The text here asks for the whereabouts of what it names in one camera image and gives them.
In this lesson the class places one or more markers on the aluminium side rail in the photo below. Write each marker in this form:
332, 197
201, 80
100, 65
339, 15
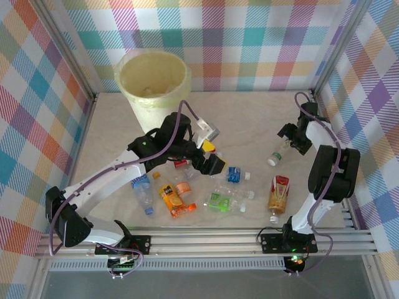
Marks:
88, 118
348, 218

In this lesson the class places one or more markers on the white plastic waste bin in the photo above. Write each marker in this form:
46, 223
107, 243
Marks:
156, 118

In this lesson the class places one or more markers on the yellow-green bin liner bag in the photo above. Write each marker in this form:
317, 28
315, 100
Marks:
131, 74

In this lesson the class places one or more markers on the red label tea bottle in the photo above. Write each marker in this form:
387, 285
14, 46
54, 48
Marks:
279, 193

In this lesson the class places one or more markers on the orange juice bottle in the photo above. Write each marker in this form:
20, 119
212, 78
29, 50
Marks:
171, 199

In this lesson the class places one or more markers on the blue label crushed clear bottle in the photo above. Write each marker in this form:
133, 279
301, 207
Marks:
233, 174

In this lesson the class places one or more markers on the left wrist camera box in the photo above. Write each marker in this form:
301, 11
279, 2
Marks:
213, 132

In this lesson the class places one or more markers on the water bottle blue cap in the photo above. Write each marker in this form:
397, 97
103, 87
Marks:
143, 194

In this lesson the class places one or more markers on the aluminium frame post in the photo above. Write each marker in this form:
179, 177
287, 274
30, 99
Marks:
338, 46
70, 46

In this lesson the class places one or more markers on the black controller board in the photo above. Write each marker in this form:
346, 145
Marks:
296, 263
124, 266

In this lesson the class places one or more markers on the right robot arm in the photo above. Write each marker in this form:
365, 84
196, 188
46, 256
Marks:
333, 174

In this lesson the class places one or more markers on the green label clear bottle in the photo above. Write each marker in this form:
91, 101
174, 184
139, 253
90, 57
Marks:
218, 201

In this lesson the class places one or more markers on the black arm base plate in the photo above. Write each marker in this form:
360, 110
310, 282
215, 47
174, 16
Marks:
143, 244
271, 243

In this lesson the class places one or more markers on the orange label clear bottle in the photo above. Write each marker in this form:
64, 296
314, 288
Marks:
183, 187

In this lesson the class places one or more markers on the red green label water bottle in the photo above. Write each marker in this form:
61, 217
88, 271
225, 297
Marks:
182, 164

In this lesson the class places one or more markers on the small green label bottle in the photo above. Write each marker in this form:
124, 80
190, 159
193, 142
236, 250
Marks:
276, 156

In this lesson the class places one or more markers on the yellow bottle cap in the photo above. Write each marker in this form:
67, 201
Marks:
156, 176

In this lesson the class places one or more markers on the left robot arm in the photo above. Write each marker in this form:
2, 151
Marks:
106, 187

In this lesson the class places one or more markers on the aluminium front rail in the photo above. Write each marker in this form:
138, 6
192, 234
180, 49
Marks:
202, 243

